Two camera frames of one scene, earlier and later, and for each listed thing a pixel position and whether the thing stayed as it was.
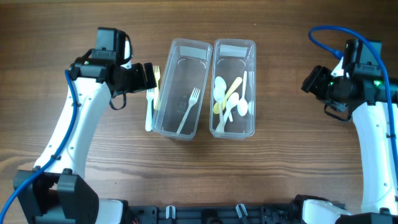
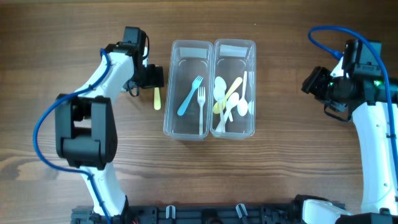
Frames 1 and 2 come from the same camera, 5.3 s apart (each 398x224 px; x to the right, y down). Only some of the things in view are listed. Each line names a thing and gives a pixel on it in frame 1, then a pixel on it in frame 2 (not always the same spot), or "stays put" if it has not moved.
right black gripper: (313, 83) stays put
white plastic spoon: (242, 104) stays put
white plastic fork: (193, 100) -> (201, 98)
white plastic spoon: (219, 91) stays put
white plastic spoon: (232, 101) stays put
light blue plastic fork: (150, 93) -> (195, 84)
